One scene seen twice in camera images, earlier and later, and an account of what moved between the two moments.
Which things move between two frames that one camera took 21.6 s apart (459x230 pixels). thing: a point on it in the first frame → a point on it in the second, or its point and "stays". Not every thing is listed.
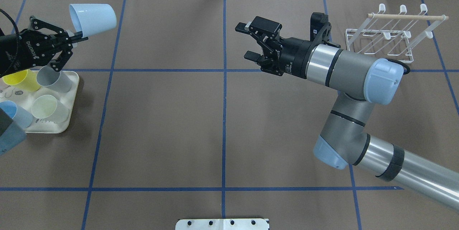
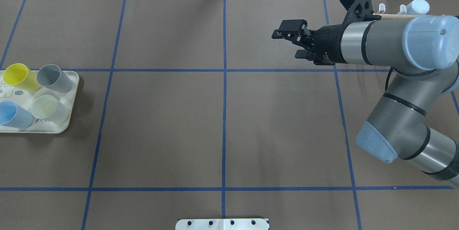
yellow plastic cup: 25,80 stays
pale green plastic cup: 46,107 stays
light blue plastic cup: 91,18 → 417,6
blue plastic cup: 19,115 stays
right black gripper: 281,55 → 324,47
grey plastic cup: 58,81 stays
